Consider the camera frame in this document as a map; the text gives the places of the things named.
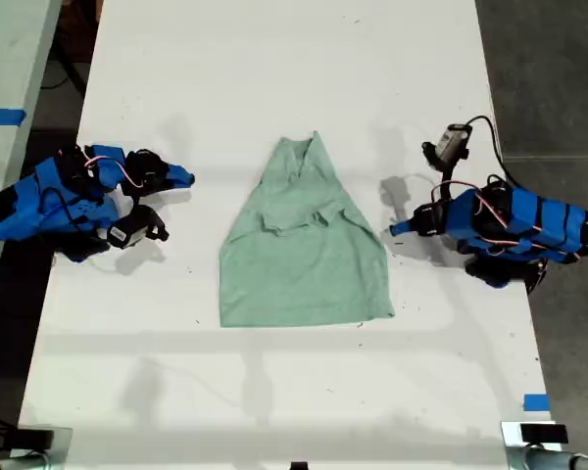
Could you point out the square blue tape piece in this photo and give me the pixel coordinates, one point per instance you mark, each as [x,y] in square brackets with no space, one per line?
[536,402]

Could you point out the white side table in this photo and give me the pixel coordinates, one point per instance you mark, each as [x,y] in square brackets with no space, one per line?
[10,73]

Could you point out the long blue tape strip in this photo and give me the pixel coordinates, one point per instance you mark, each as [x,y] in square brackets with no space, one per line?
[2,117]

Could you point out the metal table bracket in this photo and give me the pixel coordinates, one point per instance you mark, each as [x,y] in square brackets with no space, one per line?
[512,440]

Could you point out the small black box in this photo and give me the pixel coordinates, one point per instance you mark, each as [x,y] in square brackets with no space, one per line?
[544,434]
[34,438]

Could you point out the pale green T-shirt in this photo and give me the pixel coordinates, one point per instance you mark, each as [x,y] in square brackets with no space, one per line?
[304,254]

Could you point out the gripper camera stalk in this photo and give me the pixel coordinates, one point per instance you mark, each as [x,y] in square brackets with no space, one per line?
[448,178]
[154,222]

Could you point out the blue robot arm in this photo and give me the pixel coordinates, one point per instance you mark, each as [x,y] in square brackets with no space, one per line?
[54,205]
[544,225]

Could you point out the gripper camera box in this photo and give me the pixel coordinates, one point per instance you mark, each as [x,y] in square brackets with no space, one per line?
[451,142]
[125,234]

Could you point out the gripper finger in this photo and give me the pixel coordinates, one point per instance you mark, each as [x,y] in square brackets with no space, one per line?
[407,224]
[180,173]
[407,232]
[169,184]

